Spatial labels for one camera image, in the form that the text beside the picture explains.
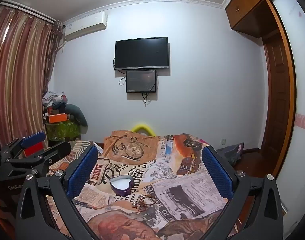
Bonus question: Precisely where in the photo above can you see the black wall television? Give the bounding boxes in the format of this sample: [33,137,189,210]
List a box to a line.
[114,37,169,71]

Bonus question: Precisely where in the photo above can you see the pocket watch print pillow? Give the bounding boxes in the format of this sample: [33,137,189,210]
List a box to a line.
[104,130,160,162]

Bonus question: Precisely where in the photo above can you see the curtain rail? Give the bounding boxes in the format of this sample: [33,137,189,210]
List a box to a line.
[0,1,55,24]

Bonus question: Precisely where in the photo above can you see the purple heart-shaped box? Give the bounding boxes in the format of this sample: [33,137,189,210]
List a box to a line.
[110,176,135,196]

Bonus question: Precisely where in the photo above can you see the brown wooden door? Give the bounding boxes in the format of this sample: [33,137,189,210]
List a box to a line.
[261,36,291,165]

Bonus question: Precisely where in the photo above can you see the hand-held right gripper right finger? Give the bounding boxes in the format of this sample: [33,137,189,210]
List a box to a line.
[202,145,284,240]

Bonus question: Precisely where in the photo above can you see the dark bag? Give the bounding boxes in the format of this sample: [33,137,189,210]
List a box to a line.
[216,142,245,167]

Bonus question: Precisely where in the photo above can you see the white air conditioner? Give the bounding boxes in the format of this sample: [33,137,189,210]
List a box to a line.
[64,11,108,40]

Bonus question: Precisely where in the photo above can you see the black hanging cable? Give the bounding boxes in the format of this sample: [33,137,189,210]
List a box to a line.
[142,92,153,106]

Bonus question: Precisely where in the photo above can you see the orange box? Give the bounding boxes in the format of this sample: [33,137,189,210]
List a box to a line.
[48,114,69,123]

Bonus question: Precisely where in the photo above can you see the striped curtain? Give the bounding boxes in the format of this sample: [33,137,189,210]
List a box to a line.
[0,4,64,145]

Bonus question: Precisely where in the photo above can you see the wooden overhead cabinet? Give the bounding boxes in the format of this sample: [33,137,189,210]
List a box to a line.
[224,0,280,38]

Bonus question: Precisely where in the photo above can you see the grey green cushion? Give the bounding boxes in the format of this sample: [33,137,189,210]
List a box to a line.
[64,104,88,127]

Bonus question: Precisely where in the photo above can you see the yellow foam hoop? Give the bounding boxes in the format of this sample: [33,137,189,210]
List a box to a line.
[131,123,156,137]

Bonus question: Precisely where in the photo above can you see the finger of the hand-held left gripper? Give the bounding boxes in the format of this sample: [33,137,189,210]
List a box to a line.
[2,131,47,159]
[6,142,72,167]

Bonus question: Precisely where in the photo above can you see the white bag pile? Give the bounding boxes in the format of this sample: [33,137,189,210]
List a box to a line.
[43,91,68,105]

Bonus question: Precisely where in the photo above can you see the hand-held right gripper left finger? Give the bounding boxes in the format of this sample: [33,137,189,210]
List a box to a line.
[15,145,100,240]

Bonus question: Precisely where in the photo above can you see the red and white box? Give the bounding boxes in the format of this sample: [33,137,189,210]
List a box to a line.
[24,142,48,157]

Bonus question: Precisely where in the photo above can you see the printed blanket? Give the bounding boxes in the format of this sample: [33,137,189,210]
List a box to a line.
[46,130,243,240]

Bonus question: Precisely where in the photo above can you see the gold jewelry pile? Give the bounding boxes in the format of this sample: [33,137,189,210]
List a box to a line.
[132,194,158,212]

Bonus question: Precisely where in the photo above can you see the small black wall monitor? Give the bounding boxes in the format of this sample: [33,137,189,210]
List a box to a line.
[126,70,157,93]

